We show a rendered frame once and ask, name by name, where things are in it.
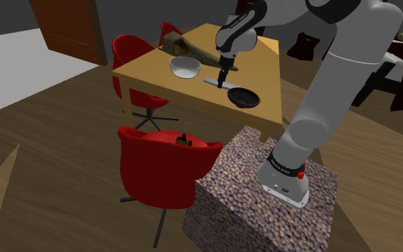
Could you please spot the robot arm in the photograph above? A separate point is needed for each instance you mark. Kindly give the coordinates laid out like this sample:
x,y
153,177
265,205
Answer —
x,y
344,80

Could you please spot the wooden dining table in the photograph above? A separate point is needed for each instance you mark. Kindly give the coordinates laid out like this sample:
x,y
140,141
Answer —
x,y
257,62

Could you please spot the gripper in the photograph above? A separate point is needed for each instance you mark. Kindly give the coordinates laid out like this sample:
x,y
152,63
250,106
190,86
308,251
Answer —
x,y
225,68

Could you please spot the dark red armchair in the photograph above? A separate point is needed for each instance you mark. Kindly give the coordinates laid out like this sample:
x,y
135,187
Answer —
x,y
302,47

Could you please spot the small brown bottle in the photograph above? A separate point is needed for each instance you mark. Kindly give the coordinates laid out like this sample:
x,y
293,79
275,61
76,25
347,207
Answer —
x,y
182,140

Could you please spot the white bowl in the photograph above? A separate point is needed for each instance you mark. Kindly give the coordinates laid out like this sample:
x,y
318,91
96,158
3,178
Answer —
x,y
185,67

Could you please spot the pebble patterned robot stand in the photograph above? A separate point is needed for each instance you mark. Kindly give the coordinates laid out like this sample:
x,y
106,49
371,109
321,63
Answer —
x,y
257,206

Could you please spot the grey flat bar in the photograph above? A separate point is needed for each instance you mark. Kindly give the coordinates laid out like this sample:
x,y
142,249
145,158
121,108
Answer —
x,y
212,82

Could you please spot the brown wooden wedge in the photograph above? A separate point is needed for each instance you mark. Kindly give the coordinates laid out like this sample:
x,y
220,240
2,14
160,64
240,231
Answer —
x,y
180,47

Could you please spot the brown wooden door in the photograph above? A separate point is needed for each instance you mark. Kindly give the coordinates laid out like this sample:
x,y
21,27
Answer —
x,y
68,28

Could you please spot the black bowl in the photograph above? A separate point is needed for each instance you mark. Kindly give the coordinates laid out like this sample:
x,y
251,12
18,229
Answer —
x,y
243,97

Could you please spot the red swivel chair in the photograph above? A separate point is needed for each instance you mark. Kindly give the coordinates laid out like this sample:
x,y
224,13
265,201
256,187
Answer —
x,y
162,171
128,49
169,29

